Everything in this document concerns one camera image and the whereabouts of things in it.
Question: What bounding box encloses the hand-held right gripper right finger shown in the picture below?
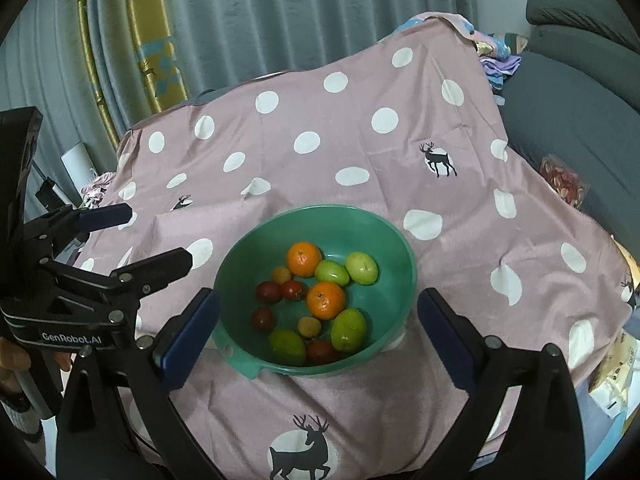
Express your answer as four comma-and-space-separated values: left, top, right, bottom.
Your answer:
417, 287, 586, 480

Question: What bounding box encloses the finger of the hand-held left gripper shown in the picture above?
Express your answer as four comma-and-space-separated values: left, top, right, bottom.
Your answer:
24, 203, 134, 246
51, 247, 194, 301

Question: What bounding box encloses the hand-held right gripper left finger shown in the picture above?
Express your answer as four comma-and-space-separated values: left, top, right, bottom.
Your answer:
55, 287, 231, 480

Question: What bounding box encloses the green jujube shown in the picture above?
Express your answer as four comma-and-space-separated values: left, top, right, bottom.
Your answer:
268, 329, 307, 367
330, 307, 369, 352
345, 251, 378, 286
314, 259, 350, 283

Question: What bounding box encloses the orange mandarin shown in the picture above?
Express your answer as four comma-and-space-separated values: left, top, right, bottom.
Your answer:
285, 241, 323, 278
306, 281, 347, 321

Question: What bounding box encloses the green plastic bowl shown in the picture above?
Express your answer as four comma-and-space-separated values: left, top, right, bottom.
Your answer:
212, 204, 418, 381

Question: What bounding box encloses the person's left hand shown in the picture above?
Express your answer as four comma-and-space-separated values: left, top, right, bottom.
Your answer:
0, 336, 31, 377

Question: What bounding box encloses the pile of clothes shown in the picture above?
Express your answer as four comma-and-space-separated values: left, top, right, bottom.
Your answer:
80, 172, 117, 208

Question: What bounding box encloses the white cylinder appliance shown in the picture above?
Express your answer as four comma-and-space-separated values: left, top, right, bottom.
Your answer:
61, 142, 96, 186

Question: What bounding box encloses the yellow patterned curtain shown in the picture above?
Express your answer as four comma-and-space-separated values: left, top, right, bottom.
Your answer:
75, 0, 188, 146

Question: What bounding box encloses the red snack packet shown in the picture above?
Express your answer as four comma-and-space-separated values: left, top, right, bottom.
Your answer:
540, 154, 590, 211

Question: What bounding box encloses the pink polka-dot cloth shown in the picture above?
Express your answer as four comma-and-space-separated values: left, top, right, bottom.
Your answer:
75, 11, 638, 480

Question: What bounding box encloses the grey sofa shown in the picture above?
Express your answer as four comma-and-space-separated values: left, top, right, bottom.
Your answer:
500, 0, 640, 256

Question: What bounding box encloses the colourful cartoon cloth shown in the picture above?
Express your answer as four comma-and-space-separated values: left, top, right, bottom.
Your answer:
395, 12, 531, 106

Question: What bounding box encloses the grey curtain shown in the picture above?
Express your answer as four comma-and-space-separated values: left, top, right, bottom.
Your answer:
15, 0, 476, 211

